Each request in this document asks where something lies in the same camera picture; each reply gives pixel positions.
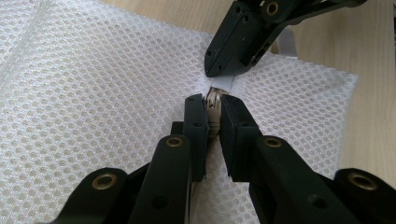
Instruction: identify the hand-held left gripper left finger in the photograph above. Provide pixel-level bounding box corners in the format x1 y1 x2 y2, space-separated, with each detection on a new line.
128 93 210 224

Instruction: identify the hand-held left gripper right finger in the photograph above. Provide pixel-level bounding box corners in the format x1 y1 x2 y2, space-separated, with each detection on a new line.
219 94 361 224

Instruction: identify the beige zipper pull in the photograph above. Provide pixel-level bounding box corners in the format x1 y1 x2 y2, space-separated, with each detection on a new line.
205 87 223 138

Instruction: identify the white mesh laundry bag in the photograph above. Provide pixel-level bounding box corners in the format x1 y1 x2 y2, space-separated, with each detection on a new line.
0 0 360 224

